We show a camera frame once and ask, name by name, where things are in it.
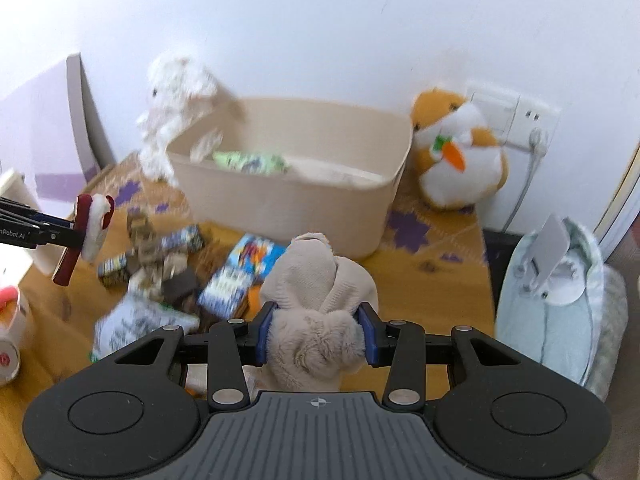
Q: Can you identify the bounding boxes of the blue white tissue pack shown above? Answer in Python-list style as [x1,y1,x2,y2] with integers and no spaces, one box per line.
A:
[198,264,262,321]

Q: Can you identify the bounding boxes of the red white plush ornament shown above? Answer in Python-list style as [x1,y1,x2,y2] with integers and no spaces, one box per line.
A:
[52,194,115,286]

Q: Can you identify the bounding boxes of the blue cartoon tissue pack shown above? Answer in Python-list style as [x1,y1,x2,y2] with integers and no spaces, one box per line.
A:
[227,233,285,281]

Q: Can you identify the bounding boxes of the brown thin hair claw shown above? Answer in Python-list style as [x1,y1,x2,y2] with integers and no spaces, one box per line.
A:
[189,240,233,284]

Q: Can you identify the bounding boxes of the black small box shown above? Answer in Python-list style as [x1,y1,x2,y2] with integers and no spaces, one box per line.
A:
[162,268,200,308]

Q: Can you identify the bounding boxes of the cream scrunchie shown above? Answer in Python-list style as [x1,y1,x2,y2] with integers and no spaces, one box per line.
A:
[127,252,188,304]

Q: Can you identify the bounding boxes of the taupe hair claw clip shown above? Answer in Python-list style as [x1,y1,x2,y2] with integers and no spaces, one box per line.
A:
[126,209,168,275]

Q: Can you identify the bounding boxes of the grey green snack bag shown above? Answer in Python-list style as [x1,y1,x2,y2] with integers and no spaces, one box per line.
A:
[90,292,200,363]

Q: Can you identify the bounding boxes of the white thermos cup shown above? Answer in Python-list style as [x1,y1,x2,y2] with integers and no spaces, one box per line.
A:
[1,168,63,276]

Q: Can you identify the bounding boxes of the lavender board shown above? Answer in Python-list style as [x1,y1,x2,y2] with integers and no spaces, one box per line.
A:
[1,52,112,217]

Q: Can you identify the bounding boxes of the white red headphones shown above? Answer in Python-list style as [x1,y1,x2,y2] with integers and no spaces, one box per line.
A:
[0,285,32,387]

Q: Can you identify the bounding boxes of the beige plastic storage bin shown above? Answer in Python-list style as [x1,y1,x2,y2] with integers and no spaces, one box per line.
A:
[167,98,412,259]

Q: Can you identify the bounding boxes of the orange white hamster plush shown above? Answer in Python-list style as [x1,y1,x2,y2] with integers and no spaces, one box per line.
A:
[410,88,509,210]

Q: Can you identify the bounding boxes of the white phone stand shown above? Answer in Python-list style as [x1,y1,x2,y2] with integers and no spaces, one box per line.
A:
[515,214,586,307]

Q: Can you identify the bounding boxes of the light blue folded blanket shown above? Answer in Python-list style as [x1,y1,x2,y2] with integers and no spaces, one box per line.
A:
[495,214,628,401]

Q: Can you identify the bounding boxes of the white plush lamb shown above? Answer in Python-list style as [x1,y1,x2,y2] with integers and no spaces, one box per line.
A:
[137,53,222,188]

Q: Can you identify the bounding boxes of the white wall socket plate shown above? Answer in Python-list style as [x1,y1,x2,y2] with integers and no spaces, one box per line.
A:
[465,80,561,151]

